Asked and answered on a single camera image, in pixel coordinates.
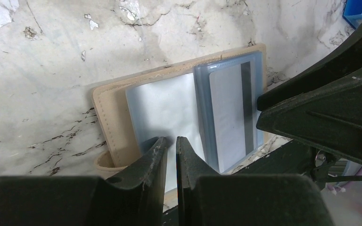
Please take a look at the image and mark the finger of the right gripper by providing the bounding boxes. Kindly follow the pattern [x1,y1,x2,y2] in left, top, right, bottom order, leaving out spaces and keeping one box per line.
[257,24,362,111]
[256,68,362,164]

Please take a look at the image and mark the blue flat board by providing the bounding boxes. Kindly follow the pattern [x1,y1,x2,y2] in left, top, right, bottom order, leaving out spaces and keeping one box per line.
[343,0,362,29]

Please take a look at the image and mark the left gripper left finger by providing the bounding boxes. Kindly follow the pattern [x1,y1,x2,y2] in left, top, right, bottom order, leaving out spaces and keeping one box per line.
[0,137,168,226]

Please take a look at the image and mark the silver credit card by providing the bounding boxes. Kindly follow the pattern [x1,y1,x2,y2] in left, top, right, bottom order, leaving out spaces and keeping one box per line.
[209,62,256,173]

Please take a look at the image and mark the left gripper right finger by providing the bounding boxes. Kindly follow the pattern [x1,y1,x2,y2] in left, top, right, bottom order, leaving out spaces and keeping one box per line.
[176,137,334,226]

